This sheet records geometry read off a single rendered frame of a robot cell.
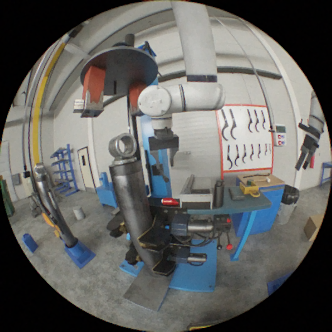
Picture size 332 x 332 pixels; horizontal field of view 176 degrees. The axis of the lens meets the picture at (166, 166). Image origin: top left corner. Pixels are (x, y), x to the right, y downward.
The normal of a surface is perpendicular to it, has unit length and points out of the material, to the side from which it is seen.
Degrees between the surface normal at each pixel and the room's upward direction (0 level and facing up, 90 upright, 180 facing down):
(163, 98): 110
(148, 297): 0
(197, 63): 123
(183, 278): 0
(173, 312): 0
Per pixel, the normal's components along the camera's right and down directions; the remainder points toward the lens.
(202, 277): -0.12, -0.98
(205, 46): 0.09, 0.73
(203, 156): -0.33, 0.20
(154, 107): -0.11, 0.65
